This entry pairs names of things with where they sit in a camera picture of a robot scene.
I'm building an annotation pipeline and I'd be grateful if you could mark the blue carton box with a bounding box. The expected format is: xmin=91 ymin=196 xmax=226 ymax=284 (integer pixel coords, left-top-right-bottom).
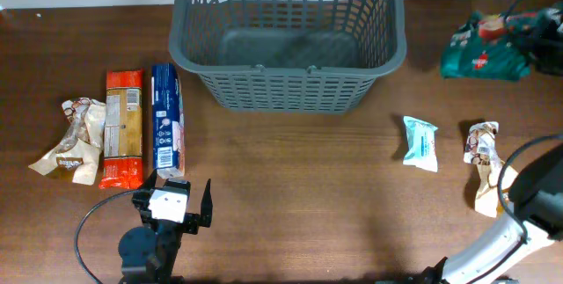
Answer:
xmin=150 ymin=63 xmax=186 ymax=178

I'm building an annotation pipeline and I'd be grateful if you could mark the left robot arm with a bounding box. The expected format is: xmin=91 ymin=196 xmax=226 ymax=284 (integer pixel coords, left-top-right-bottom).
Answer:
xmin=118 ymin=171 xmax=213 ymax=284

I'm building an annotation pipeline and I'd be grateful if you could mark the light blue wipes packet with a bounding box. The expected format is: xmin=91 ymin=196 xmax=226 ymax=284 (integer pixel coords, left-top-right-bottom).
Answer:
xmin=403 ymin=116 xmax=438 ymax=172

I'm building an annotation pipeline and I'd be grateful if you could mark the grey plastic basket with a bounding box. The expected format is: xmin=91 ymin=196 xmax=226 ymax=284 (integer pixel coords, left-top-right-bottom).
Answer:
xmin=169 ymin=0 xmax=407 ymax=114

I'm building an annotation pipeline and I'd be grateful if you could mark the green coffee bag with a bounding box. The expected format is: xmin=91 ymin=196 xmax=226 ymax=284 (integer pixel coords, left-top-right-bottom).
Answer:
xmin=441 ymin=10 xmax=542 ymax=81

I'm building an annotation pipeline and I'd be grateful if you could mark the orange pasta packet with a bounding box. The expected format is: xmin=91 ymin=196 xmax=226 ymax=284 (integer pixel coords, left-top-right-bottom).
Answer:
xmin=99 ymin=69 xmax=143 ymax=189

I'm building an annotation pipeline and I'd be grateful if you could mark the beige brown snack wrapper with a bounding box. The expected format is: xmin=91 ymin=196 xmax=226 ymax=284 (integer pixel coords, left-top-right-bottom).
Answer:
xmin=464 ymin=121 xmax=505 ymax=218

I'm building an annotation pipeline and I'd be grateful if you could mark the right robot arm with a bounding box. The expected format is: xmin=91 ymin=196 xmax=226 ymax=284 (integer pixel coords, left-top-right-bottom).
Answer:
xmin=411 ymin=6 xmax=562 ymax=283

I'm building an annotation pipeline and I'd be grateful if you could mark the beige crumpled snack bag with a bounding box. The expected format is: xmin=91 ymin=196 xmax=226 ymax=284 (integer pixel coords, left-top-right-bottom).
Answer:
xmin=28 ymin=98 xmax=106 ymax=186

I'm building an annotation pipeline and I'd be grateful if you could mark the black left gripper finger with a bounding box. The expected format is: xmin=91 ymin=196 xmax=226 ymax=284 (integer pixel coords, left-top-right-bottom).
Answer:
xmin=199 ymin=179 xmax=213 ymax=228
xmin=141 ymin=170 xmax=157 ymax=191

